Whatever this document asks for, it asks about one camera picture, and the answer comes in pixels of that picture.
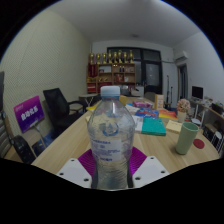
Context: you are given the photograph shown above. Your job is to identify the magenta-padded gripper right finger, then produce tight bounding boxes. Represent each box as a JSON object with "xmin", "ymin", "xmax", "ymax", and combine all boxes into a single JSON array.
[{"xmin": 128, "ymin": 145, "xmax": 171, "ymax": 189}]

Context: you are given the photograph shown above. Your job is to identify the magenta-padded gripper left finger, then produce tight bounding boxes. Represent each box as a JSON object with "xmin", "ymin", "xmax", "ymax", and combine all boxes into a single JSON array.
[{"xmin": 56, "ymin": 148, "xmax": 98, "ymax": 189}]

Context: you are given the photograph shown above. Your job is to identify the clear plastic water bottle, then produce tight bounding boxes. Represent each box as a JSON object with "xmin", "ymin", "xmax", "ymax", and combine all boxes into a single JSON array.
[{"xmin": 87, "ymin": 85, "xmax": 136, "ymax": 191}]

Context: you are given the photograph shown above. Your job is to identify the teal book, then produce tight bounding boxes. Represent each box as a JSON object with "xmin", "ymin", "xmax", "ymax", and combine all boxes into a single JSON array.
[{"xmin": 141, "ymin": 117, "xmax": 167, "ymax": 137}]

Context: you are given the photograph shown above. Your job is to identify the pale green cup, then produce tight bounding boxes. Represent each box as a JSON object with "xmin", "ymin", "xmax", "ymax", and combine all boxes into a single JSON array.
[{"xmin": 175, "ymin": 121, "xmax": 200, "ymax": 156}]

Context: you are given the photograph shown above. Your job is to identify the white booklet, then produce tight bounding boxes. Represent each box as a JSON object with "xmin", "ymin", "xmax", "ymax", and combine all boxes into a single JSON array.
[{"xmin": 131, "ymin": 114, "xmax": 144, "ymax": 133}]

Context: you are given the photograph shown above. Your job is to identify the yellow notebook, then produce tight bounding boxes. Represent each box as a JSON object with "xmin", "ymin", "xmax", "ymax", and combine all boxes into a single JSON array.
[{"xmin": 165, "ymin": 119, "xmax": 184, "ymax": 135}]

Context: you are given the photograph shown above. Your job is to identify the black bag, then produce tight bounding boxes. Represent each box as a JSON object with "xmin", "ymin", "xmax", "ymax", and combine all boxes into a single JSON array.
[{"xmin": 13, "ymin": 134, "xmax": 37, "ymax": 164}]

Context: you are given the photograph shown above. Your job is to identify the flat round red coaster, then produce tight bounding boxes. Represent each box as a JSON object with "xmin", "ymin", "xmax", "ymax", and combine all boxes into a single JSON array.
[{"xmin": 193, "ymin": 138, "xmax": 206, "ymax": 150}]

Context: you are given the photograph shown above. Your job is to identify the blue colourful book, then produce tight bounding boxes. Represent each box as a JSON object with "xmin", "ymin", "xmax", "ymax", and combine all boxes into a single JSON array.
[{"xmin": 134, "ymin": 108, "xmax": 160, "ymax": 120}]

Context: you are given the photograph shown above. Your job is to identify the orange book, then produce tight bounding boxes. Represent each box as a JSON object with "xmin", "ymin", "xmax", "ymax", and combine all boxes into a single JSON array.
[{"xmin": 158, "ymin": 109, "xmax": 178, "ymax": 121}]

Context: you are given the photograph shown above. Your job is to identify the black office chair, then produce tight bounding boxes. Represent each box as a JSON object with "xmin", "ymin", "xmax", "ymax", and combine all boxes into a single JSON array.
[{"xmin": 42, "ymin": 87, "xmax": 88, "ymax": 138}]

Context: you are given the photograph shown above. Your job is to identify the white paper sheets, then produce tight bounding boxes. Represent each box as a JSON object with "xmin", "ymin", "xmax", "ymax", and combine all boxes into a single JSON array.
[{"xmin": 125, "ymin": 104, "xmax": 141, "ymax": 116}]

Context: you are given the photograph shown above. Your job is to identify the pink package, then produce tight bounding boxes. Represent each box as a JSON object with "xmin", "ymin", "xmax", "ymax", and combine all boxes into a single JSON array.
[{"xmin": 132, "ymin": 101, "xmax": 154, "ymax": 109}]

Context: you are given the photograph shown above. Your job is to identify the small tan carton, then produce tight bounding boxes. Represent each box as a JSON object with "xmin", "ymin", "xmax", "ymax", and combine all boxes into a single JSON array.
[{"xmin": 154, "ymin": 94, "xmax": 166, "ymax": 111}]

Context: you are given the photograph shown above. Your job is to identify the purple sign board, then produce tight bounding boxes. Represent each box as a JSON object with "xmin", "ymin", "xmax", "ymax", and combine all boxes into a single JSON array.
[{"xmin": 13, "ymin": 95, "xmax": 46, "ymax": 134}]

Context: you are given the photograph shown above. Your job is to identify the pink flower bouquet in vase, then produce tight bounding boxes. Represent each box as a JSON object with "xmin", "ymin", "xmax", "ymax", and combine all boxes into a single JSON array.
[{"xmin": 176, "ymin": 98, "xmax": 191, "ymax": 124}]

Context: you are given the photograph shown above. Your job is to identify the yellow gift box red ribbon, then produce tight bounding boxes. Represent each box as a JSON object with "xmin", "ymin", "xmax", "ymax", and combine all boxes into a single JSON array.
[{"xmin": 119, "ymin": 95, "xmax": 129, "ymax": 106}]

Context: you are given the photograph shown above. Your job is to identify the striped chair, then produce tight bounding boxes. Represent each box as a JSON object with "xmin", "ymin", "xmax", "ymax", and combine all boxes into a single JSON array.
[{"xmin": 0, "ymin": 116, "xmax": 13, "ymax": 158}]

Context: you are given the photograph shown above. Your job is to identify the small round white table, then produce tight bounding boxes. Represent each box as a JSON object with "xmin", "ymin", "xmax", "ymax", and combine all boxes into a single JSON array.
[{"xmin": 78, "ymin": 93, "xmax": 99, "ymax": 107}]

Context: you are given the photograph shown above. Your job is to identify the black microphone stand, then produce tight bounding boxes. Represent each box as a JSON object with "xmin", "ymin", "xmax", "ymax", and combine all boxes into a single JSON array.
[{"xmin": 166, "ymin": 74, "xmax": 174, "ymax": 108}]

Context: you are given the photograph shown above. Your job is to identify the wooden side desk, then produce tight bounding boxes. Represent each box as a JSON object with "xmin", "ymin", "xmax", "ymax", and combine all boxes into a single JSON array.
[{"xmin": 189, "ymin": 97, "xmax": 224, "ymax": 158}]

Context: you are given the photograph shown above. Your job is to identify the computer monitor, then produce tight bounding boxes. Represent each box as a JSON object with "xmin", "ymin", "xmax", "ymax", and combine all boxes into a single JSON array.
[{"xmin": 191, "ymin": 85, "xmax": 204, "ymax": 100}]

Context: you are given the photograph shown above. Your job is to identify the black box on desk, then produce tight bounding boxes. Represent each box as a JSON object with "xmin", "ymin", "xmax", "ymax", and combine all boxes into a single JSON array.
[{"xmin": 211, "ymin": 102, "xmax": 224, "ymax": 115}]

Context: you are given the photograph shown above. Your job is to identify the black framed glass door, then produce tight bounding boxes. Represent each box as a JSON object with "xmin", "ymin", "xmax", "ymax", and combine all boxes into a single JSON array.
[{"xmin": 107, "ymin": 47, "xmax": 164, "ymax": 94}]

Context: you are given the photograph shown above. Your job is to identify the wooden shelf unit with trophies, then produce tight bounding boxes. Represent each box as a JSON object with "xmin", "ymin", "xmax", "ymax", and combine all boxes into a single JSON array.
[{"xmin": 86, "ymin": 49, "xmax": 137, "ymax": 94}]

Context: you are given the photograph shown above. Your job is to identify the dark case with gold trim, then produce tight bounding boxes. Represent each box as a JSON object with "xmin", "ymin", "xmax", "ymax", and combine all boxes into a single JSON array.
[{"xmin": 0, "ymin": 71, "xmax": 6, "ymax": 111}]

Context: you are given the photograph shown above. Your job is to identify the white air conditioner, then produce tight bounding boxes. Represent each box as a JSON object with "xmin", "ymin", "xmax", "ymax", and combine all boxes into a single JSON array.
[{"xmin": 174, "ymin": 50, "xmax": 189, "ymax": 63}]

